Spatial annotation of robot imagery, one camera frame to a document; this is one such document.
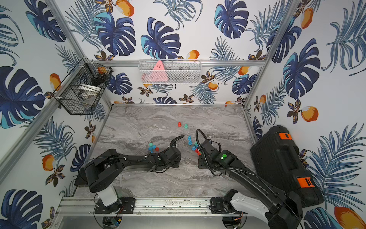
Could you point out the black wire basket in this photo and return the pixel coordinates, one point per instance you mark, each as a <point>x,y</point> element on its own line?
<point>86,84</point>

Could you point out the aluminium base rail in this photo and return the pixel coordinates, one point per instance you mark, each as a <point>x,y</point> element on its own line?
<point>162,207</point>

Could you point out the clear wall shelf basket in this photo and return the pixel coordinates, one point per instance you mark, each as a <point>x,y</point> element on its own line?
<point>178,71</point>

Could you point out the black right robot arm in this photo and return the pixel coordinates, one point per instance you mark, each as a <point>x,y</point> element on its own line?
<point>280,210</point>

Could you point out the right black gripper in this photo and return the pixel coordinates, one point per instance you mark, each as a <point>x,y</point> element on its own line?
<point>200,162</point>

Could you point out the pink triangular object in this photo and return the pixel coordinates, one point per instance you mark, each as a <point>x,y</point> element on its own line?
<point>158,74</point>

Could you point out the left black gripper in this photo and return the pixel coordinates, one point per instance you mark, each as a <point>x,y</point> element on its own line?
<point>174,154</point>

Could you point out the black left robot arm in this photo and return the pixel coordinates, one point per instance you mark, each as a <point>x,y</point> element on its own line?
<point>101,172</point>

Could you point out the white items in wire basket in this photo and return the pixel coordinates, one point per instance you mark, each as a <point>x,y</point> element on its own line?
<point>88,94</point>

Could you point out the black plastic tool case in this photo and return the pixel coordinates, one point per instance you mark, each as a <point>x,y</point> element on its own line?
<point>276,160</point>

